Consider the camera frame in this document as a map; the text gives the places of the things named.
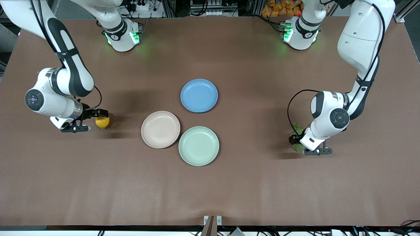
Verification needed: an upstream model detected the yellow lemon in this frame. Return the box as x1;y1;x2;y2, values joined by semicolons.
95;115;111;129

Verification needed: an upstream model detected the green lettuce leaf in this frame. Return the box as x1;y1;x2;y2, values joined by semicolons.
290;122;308;153

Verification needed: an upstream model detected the brown table cover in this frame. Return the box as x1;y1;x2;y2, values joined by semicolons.
0;16;420;227

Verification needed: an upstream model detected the pale pink plate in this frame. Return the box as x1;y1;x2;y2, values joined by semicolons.
141;111;181;149

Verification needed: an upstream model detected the pale green plate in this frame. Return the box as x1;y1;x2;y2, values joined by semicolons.
178;126;220;167

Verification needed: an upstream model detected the blue plate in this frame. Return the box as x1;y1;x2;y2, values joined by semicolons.
180;79;219;113

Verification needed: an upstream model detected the white power strip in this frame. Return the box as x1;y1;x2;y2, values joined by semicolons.
126;0;155;12
191;9;229;16

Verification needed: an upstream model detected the grey brown beam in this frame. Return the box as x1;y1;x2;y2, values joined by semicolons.
201;215;218;236

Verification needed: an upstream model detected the aluminium corner profile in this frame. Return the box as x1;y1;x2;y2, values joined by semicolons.
394;0;420;23

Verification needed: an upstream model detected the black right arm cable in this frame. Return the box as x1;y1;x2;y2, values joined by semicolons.
30;0;102;110

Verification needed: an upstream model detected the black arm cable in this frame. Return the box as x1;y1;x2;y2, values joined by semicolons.
30;0;102;110
287;3;386;135

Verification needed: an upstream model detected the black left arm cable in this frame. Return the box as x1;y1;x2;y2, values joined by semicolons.
287;3;386;135

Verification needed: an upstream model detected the small metal table bracket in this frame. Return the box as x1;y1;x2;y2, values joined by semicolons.
203;215;222;226

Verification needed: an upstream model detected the aluminium frame post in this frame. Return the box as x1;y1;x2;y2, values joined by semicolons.
251;0;264;16
163;0;179;18

